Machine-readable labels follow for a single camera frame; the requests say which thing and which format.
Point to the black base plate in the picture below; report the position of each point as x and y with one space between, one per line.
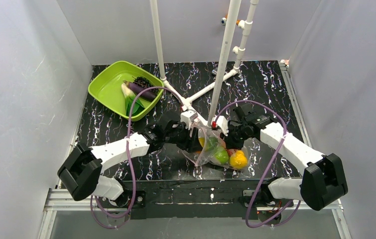
191 198

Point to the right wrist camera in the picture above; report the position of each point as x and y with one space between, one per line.
220 123

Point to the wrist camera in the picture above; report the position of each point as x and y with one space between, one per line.
188 117
220 123

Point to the green plastic tray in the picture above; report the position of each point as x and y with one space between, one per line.
106 88

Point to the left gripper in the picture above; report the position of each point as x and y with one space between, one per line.
191 138

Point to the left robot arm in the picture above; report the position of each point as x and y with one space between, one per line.
82 171

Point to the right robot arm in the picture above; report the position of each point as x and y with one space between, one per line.
323 179

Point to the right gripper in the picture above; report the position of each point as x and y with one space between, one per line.
228 134

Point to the fake purple eggplant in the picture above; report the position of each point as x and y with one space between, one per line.
146 97

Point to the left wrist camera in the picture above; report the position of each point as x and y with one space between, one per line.
188 117

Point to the fake mango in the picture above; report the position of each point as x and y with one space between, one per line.
208 143

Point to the fake green apple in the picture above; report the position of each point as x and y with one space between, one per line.
220 156

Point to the clear zip top bag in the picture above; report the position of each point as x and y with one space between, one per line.
204 157

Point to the white PVC pipe frame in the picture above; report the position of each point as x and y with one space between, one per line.
231 23

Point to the fake bok choy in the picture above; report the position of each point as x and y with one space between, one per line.
129 99

